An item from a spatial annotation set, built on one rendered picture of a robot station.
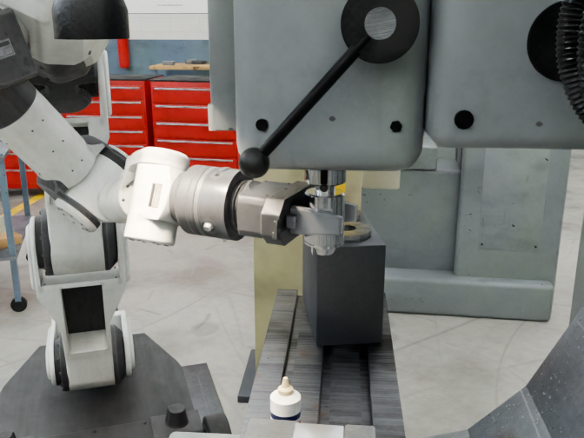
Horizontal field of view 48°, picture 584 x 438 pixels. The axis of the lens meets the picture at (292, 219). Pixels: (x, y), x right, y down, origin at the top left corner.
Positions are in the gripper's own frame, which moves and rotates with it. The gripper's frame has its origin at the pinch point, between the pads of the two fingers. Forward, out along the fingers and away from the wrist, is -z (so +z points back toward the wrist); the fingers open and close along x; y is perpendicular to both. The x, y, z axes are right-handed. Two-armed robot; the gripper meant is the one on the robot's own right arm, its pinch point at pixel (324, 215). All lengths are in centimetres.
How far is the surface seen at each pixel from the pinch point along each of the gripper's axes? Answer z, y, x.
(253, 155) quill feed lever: 1.9, -9.8, -14.9
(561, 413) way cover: -28.7, 27.4, 14.1
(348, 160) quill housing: -5.4, -8.7, -8.3
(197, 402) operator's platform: 64, 85, 74
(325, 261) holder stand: 10.5, 17.5, 30.0
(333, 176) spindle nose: -1.5, -5.2, -1.8
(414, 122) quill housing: -11.3, -12.6, -6.2
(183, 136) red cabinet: 263, 71, 387
